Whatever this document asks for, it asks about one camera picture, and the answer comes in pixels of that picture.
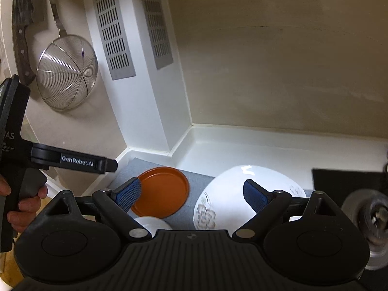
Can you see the person's left hand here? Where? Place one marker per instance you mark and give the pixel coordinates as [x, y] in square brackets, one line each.
[30, 202]

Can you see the grey mat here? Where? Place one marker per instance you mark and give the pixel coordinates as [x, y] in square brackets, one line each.
[201, 179]

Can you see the orange plate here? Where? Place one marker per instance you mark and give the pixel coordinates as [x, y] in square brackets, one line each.
[165, 192]

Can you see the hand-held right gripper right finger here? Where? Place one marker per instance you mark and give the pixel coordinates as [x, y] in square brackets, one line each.
[255, 195]

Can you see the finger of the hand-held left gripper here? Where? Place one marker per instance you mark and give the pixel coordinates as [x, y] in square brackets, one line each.
[77, 160]

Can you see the white floral plate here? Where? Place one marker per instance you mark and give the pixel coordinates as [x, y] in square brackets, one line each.
[225, 194]

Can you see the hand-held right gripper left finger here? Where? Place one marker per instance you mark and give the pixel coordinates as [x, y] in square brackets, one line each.
[128, 194]

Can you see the grey vent grille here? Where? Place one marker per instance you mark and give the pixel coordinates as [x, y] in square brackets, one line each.
[110, 27]

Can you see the silver metal pot lid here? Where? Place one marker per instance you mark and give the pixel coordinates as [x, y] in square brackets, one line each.
[368, 215]

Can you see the white bowl with blue pattern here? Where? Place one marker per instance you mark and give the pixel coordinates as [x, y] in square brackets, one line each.
[157, 224]

